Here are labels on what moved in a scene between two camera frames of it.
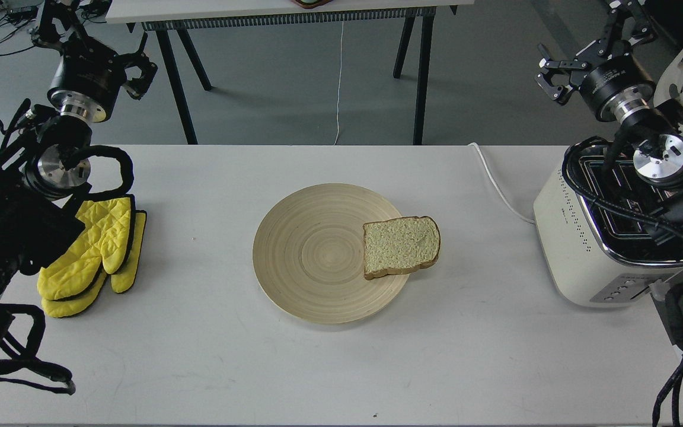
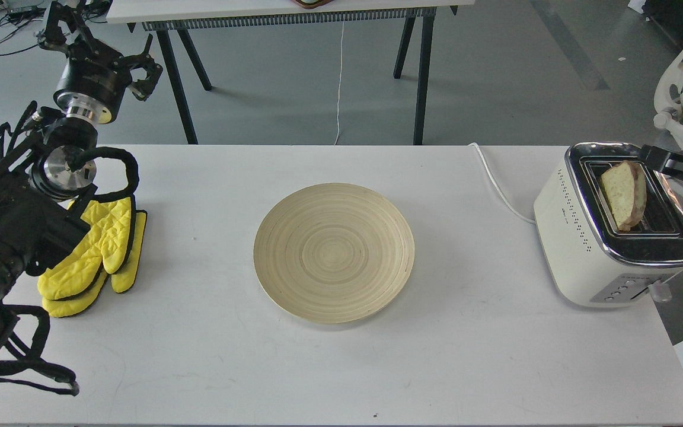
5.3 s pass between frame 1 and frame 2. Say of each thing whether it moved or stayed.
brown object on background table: stayed
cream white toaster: stayed
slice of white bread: moved
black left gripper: stayed
